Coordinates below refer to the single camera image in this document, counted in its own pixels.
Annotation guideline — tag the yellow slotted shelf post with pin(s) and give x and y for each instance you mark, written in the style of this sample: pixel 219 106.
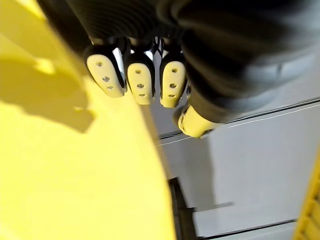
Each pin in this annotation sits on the yellow slotted shelf post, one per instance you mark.
pixel 308 207

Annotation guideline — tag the dark shelf frame bar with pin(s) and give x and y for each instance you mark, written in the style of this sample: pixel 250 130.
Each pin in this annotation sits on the dark shelf frame bar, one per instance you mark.
pixel 180 210

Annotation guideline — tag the yellow shelf board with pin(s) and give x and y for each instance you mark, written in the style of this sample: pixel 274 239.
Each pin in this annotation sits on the yellow shelf board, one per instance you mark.
pixel 75 162

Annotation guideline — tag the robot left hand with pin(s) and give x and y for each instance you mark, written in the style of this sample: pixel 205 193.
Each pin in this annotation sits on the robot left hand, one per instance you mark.
pixel 225 50

